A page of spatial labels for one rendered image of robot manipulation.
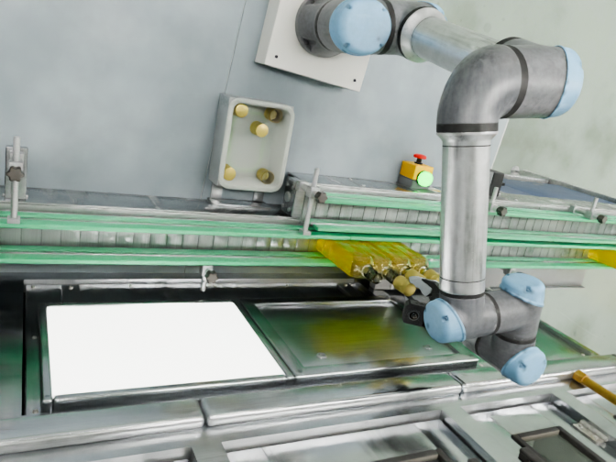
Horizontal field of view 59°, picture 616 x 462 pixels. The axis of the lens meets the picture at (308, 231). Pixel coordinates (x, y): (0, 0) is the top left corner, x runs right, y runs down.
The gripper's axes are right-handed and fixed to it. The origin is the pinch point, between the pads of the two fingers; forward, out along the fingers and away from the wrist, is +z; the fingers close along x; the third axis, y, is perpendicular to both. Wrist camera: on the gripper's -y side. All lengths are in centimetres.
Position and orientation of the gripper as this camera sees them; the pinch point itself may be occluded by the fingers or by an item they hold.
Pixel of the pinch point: (408, 288)
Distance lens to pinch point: 128.6
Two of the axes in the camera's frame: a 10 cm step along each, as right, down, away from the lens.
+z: -4.3, -3.3, 8.4
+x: 1.9, -9.4, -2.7
